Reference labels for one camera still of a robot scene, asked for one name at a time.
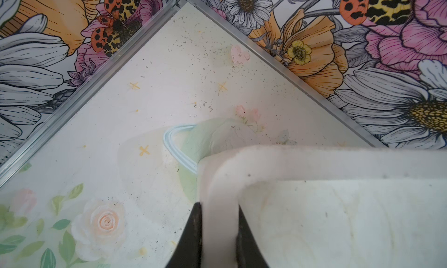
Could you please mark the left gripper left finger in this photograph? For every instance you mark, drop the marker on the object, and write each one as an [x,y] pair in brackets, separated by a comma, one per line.
[188,251]

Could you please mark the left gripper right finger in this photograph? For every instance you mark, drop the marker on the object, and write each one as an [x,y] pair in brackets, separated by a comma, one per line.
[248,254]

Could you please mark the white plastic drawer unit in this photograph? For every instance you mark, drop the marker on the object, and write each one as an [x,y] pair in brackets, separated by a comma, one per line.
[314,207]

